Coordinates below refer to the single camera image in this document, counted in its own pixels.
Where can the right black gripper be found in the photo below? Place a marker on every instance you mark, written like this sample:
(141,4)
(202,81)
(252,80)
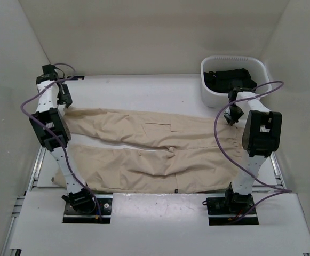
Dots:
(233,119)

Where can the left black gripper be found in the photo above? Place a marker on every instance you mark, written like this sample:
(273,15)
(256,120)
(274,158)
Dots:
(65,98)

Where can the beige trousers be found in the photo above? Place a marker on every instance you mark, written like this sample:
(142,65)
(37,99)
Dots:
(154,152)

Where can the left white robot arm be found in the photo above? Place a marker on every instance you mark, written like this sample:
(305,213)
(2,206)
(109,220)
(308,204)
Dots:
(54,135)

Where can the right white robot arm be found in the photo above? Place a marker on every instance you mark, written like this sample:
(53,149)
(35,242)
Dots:
(261,137)

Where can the black trousers in basket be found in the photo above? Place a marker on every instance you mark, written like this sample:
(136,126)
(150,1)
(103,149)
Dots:
(225,81)

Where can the white plastic basket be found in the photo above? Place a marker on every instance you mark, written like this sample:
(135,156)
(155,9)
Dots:
(215,96)

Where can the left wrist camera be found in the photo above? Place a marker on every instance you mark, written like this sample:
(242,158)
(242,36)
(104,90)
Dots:
(49,70)

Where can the aluminium frame rail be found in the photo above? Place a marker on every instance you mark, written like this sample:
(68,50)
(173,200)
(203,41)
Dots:
(36,169)

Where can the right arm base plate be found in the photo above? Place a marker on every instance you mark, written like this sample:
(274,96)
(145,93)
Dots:
(221,213)

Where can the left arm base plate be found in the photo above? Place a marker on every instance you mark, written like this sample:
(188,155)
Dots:
(90,216)

